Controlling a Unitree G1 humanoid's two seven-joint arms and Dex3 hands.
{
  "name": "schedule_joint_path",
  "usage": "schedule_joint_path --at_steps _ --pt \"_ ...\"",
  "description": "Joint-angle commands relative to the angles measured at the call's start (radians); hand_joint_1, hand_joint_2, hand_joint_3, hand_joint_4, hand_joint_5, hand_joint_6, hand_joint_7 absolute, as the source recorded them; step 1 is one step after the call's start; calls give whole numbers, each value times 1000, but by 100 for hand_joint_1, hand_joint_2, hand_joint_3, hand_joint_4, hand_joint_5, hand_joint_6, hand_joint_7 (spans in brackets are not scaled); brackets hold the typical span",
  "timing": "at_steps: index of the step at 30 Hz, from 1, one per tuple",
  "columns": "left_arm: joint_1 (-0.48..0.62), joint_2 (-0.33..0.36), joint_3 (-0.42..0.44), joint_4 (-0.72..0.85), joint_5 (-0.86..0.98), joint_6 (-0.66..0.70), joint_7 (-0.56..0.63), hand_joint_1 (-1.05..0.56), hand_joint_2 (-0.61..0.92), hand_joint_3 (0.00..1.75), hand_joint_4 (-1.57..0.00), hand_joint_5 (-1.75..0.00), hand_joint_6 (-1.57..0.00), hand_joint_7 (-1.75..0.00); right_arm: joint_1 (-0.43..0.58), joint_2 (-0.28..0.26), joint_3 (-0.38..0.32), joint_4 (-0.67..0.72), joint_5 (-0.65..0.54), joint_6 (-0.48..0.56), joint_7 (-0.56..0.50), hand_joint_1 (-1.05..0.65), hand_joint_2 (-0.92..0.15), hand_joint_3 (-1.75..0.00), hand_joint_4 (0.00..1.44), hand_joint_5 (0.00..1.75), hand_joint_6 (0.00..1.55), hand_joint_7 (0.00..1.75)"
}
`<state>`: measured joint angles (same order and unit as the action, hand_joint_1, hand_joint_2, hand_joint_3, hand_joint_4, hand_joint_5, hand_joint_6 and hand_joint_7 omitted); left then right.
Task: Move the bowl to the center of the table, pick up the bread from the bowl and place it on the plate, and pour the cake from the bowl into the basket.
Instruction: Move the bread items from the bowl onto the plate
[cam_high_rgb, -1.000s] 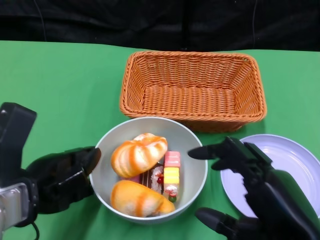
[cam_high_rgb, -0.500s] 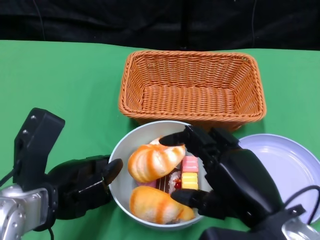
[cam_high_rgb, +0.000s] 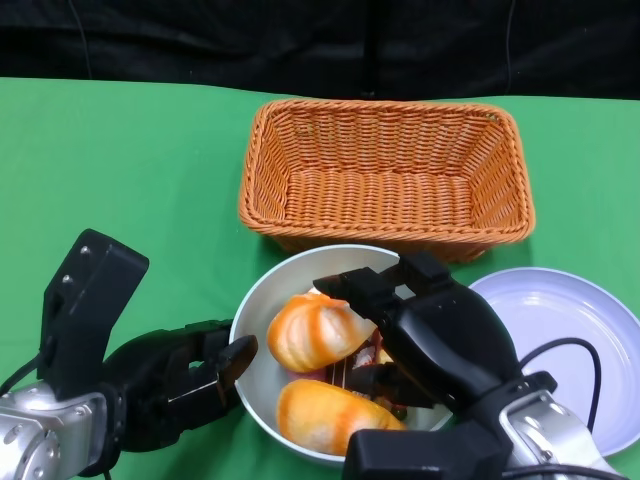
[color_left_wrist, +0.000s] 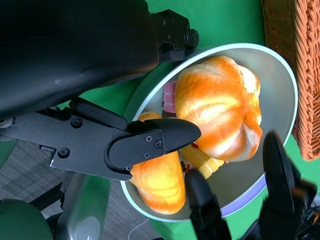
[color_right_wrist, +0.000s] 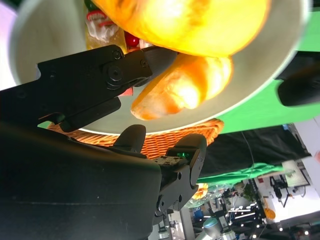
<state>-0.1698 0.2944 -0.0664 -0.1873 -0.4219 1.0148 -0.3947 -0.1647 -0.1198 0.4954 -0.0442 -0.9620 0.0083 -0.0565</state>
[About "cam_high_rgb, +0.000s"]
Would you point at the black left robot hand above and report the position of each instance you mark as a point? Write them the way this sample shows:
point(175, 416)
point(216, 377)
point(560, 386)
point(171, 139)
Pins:
point(150, 370)

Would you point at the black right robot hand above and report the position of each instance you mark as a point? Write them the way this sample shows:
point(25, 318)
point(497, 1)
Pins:
point(440, 330)

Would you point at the yellow cake slice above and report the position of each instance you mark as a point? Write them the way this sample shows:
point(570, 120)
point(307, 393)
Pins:
point(383, 356)

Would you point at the chocolate brown cake slice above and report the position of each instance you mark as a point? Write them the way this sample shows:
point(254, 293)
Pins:
point(337, 372)

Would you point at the white-striped orange bread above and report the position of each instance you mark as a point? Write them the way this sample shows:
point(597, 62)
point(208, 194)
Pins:
point(315, 335)

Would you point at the pale green bowl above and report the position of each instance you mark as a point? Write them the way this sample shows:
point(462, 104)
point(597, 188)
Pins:
point(270, 300)

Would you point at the oval orange bread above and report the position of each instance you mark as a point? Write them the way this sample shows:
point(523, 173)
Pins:
point(325, 415)

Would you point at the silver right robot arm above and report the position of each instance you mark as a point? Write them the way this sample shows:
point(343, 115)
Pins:
point(540, 430)

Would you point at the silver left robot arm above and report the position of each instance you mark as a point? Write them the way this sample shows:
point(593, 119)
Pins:
point(30, 425)

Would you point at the lavender plate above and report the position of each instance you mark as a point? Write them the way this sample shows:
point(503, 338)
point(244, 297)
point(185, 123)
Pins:
point(560, 310)

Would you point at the orange wicker basket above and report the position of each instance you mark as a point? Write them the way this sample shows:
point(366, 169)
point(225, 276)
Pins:
point(380, 200)

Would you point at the green table cloth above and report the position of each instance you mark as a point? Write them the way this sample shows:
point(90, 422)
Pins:
point(125, 160)

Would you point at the black backdrop curtain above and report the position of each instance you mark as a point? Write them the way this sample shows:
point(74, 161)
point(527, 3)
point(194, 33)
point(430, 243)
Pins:
point(200, 40)

